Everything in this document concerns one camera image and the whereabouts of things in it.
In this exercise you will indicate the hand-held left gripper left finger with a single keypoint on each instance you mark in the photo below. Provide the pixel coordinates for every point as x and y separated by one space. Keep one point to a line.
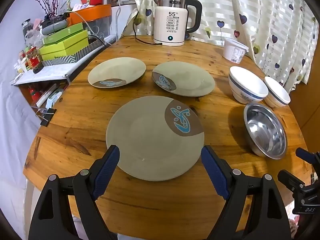
107 170

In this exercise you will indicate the red cartoon figure jar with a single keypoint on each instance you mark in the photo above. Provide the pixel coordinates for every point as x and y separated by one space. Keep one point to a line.
34 60

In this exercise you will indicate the clear plastic bag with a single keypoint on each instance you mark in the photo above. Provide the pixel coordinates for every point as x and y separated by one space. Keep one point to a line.
32 37

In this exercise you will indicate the black binder clip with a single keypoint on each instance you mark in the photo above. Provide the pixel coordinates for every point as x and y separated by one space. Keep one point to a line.
46 117

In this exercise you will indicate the lime green box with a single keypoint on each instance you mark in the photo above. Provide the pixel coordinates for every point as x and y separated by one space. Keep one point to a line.
62 51
65 41

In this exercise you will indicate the white tube package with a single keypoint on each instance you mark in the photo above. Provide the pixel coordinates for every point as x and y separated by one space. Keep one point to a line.
51 96

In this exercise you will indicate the brown wooden board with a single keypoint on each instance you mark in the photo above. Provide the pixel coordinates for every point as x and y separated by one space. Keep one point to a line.
311 80

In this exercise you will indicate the white plastic tub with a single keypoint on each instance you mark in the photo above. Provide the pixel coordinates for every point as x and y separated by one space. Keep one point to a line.
233 51

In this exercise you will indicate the heart-print curtain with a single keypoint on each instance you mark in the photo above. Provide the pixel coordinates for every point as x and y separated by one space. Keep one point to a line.
245 10

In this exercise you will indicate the orange-lidded clear box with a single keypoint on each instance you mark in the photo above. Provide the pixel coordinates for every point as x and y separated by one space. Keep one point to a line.
92 13

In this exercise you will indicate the black device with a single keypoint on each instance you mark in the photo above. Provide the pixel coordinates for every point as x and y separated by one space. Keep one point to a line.
56 18

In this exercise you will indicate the stainless steel bowl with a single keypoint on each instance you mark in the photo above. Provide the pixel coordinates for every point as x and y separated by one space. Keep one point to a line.
266 132

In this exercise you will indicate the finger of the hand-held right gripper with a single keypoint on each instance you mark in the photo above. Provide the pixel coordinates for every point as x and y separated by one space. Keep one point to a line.
307 157
290 178

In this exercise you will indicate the grey plate with brown patch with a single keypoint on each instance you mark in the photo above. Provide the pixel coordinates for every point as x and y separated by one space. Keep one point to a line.
190 78
116 71
150 142

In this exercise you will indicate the chevron patterned box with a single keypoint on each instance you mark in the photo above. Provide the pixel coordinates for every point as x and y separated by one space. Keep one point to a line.
67 60

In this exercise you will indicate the white electric kettle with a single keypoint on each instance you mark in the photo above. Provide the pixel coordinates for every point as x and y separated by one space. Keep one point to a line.
170 22

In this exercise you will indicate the grey oblong device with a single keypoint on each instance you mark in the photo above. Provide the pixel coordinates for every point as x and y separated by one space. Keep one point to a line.
53 27

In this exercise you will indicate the red bottle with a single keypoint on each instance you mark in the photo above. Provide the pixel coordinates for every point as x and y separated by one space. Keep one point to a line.
33 93

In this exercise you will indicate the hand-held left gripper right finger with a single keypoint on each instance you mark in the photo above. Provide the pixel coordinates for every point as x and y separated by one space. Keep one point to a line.
215 172

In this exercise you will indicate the dark green box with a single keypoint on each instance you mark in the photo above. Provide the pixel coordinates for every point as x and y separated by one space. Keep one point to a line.
62 33

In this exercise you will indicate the small white bowl blue band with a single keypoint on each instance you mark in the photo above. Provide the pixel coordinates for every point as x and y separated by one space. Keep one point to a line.
277 92

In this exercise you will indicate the large white bowl blue band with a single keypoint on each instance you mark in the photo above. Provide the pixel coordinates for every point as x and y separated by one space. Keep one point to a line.
247 85

